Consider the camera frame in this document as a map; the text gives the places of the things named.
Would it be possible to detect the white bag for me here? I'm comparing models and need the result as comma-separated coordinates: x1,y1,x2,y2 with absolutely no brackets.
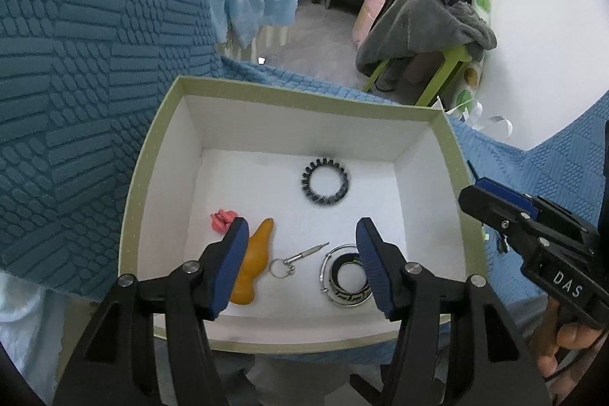
445,98,515,139

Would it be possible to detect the green cardboard box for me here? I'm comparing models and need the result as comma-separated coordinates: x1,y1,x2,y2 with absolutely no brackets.
118,75,487,354

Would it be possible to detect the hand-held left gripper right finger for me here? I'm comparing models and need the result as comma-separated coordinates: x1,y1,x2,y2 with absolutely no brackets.
356,217,553,406

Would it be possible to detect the orange gourd pendant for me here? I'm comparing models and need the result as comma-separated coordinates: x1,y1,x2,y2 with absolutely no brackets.
229,218,275,306

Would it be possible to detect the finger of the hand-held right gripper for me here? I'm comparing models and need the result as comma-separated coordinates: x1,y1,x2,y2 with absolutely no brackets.
459,186,537,264
476,178,540,220

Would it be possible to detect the black hair tie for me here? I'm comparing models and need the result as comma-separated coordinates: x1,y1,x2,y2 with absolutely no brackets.
301,157,352,204

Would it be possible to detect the white board with coloured dots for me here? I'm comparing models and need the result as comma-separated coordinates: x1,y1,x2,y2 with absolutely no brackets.
447,0,492,102

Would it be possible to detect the green stool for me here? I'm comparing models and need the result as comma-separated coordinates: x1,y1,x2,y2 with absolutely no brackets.
362,45,477,107

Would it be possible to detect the person's right hand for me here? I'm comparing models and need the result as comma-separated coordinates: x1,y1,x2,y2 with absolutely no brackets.
537,294,609,381

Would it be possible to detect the small screwdriver with keyring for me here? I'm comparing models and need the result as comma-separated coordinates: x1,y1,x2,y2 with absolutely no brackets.
270,242,330,279

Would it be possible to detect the grey fleece blanket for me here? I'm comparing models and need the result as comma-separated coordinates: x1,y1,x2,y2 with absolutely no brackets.
356,0,498,78

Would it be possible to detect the pink flower hair clip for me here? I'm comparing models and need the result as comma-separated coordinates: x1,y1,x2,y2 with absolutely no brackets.
210,209,239,236

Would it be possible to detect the black and gold bangle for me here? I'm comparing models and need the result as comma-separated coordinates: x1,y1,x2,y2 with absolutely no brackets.
330,255,376,308

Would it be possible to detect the silver bangle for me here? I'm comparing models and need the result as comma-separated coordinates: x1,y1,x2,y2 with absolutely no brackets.
320,244,362,297

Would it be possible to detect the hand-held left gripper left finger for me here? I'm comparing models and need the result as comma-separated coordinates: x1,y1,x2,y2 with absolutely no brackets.
52,217,250,406

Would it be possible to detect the blue textured sofa cover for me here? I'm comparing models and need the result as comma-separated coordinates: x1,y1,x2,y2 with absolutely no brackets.
0,0,609,359

